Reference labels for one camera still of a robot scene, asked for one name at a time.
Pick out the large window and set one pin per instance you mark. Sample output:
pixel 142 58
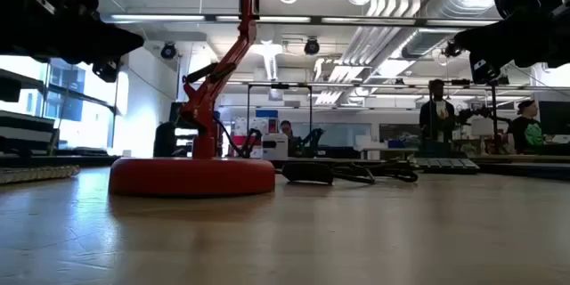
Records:
pixel 95 116

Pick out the black cylinder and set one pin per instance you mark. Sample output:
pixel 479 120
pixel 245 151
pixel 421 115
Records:
pixel 164 140

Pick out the black calculator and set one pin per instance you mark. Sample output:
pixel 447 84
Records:
pixel 445 165

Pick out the computer monitor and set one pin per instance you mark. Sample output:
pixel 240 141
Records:
pixel 554 118

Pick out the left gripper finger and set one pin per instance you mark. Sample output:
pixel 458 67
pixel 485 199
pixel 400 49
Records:
pixel 102 42

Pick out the dark grey side desk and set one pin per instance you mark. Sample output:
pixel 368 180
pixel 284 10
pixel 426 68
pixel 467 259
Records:
pixel 22 120

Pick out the red desk lamp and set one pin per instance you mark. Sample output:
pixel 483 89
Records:
pixel 191 178

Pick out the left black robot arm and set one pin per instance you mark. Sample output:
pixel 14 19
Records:
pixel 11 9

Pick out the black background stand frame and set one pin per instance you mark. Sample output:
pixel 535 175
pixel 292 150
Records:
pixel 278 85

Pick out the blue box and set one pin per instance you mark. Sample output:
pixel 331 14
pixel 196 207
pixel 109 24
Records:
pixel 267 114

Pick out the white ceiling fixture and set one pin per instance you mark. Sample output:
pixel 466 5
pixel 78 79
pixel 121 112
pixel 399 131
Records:
pixel 269 53

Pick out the green notebook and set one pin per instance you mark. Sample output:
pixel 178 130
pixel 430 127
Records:
pixel 35 174

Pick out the white background lampshade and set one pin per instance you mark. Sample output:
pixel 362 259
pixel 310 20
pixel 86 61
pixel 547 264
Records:
pixel 482 127

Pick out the white box device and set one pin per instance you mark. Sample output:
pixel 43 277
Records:
pixel 275 149

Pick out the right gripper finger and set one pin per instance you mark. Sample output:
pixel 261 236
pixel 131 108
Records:
pixel 494 40

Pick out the person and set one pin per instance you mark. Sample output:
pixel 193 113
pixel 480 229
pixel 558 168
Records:
pixel 438 120
pixel 525 133
pixel 286 128

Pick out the black ceiling spotlight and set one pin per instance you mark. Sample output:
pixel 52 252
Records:
pixel 168 51
pixel 450 50
pixel 311 46

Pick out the ceiling light strip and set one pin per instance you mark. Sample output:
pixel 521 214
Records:
pixel 285 19
pixel 369 20
pixel 445 22
pixel 156 17

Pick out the background black robot arm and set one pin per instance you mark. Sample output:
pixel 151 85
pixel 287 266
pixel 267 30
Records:
pixel 494 116
pixel 311 135
pixel 254 135

